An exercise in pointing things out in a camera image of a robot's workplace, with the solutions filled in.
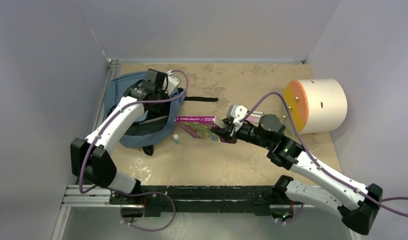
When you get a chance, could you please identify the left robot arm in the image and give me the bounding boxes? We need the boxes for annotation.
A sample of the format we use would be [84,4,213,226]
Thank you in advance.
[70,69,185,205]

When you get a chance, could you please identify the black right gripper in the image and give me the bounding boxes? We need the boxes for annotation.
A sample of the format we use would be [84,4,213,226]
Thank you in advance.
[210,117,273,149]

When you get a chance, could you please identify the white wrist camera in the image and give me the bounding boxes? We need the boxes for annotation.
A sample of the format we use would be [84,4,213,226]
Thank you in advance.
[226,104,248,128]
[163,70,181,96]

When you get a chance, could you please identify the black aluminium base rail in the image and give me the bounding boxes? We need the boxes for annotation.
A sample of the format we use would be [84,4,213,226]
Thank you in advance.
[62,185,302,218]

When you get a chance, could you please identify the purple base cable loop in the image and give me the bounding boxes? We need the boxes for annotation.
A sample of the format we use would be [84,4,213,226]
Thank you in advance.
[119,191,176,232]

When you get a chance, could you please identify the blue student backpack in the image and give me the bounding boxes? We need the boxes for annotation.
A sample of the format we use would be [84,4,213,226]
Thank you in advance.
[96,68,219,156]

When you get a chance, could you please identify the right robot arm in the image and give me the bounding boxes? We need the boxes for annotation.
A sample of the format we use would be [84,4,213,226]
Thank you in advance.
[213,114,383,236]

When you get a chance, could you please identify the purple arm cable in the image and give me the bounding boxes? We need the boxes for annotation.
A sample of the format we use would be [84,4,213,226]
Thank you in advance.
[78,69,190,195]
[240,91,408,220]

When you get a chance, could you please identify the cream cylinder with orange face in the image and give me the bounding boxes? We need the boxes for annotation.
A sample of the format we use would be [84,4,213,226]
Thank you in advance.
[283,79,348,135]

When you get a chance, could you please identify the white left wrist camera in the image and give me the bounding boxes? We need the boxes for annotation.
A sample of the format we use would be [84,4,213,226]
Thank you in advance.
[163,70,181,96]

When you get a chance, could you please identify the small glue bottle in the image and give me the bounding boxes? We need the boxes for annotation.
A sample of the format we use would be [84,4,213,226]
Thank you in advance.
[173,134,180,145]

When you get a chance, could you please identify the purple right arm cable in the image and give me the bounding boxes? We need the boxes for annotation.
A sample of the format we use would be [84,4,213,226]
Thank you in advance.
[240,91,408,220]

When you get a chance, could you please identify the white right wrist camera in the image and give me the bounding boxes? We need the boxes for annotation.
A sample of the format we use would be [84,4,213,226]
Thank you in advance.
[226,104,248,128]

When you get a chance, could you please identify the purple activity booklet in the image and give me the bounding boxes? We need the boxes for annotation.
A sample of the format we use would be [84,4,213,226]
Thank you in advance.
[175,116,227,143]

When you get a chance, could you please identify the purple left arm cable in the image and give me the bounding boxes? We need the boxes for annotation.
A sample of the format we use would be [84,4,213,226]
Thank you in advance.
[78,69,190,195]

